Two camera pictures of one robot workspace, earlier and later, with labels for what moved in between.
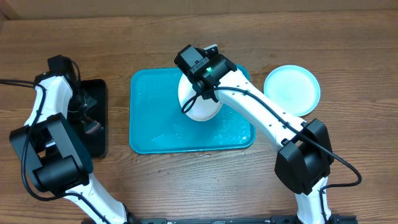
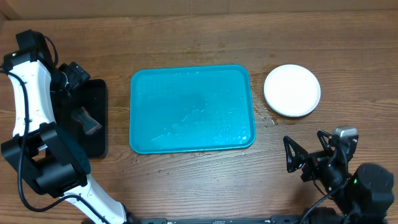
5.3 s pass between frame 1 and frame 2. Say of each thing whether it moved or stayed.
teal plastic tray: stayed
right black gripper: moved
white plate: moved
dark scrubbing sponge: stayed
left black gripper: moved
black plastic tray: stayed
